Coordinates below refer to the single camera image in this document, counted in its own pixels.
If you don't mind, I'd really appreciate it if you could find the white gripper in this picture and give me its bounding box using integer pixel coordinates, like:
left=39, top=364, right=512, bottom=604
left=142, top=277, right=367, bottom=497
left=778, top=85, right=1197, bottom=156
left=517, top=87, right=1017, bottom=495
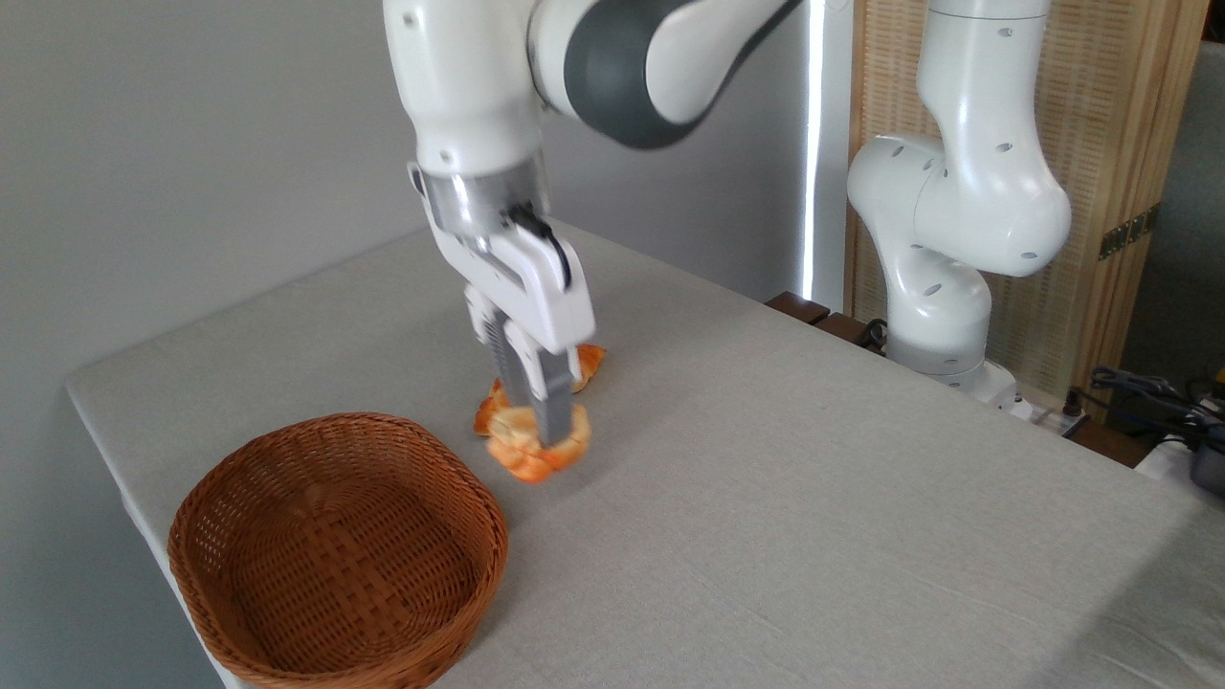
left=429, top=212, right=597, bottom=449

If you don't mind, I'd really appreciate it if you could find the round pale bread bun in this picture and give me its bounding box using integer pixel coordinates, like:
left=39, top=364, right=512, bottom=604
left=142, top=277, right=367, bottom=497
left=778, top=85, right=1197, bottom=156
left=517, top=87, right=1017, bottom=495
left=485, top=402, right=593, bottom=485

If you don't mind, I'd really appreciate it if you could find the long braided bread loaf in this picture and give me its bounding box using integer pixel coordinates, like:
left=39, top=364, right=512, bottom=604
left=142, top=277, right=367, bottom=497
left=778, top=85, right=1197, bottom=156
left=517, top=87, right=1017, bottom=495
left=473, top=344, right=609, bottom=437

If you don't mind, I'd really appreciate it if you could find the brown woven wicker basket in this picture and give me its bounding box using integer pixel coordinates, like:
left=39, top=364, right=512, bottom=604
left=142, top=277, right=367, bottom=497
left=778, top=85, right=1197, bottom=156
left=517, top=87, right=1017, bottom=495
left=167, top=411, right=510, bottom=689

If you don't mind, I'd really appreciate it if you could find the dark brown wooden block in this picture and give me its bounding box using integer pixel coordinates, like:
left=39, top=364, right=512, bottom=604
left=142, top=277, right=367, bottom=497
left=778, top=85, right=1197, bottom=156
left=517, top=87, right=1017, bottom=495
left=813, top=312, right=888, bottom=356
left=765, top=291, right=833, bottom=327

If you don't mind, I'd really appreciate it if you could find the grey tablecloth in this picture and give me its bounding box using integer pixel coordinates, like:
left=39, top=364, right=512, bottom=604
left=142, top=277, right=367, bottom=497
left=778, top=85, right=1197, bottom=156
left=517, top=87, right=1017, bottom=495
left=64, top=218, right=1225, bottom=689

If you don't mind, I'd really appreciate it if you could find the wooden rattan folding screen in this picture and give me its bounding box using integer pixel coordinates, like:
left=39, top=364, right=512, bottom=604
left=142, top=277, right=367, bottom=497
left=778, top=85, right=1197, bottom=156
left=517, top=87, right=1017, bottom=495
left=846, top=0, right=1213, bottom=424

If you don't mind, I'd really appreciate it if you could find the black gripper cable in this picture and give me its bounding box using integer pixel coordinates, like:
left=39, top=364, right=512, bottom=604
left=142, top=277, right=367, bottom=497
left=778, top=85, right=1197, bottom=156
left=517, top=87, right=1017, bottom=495
left=506, top=204, right=573, bottom=290

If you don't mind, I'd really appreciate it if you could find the black cable bundle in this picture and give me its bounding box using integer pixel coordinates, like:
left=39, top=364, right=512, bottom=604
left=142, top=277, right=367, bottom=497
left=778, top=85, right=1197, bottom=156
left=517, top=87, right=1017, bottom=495
left=1064, top=366, right=1225, bottom=443

